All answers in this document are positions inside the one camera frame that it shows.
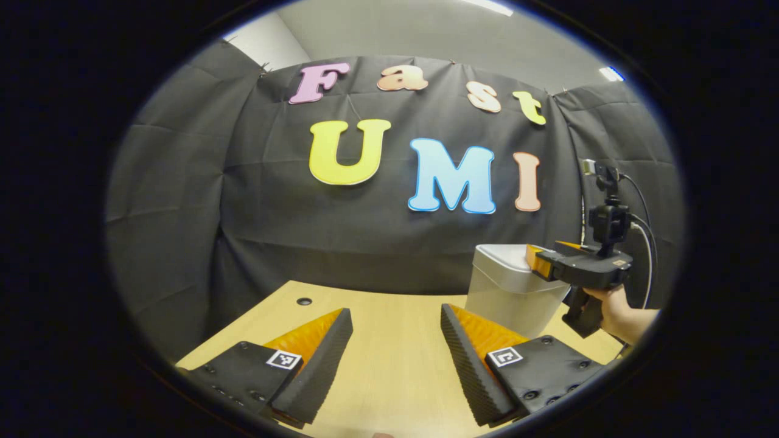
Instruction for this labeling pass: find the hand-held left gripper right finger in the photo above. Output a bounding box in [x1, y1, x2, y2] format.
[440, 303, 606, 426]

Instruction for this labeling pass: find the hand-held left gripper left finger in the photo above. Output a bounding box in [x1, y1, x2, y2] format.
[176, 307, 354, 426]

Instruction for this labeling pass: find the white desktop garbage bin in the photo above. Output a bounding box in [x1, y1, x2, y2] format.
[466, 243, 573, 339]

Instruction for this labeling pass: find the wooden desktop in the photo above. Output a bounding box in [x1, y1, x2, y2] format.
[175, 280, 624, 438]

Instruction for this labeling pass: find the black backdrop cloth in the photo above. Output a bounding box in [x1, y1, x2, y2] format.
[105, 38, 685, 363]

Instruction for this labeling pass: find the long ceiling light panel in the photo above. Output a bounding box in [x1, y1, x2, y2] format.
[463, 0, 514, 17]

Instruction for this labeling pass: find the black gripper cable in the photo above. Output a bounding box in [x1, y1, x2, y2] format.
[620, 173, 658, 310]

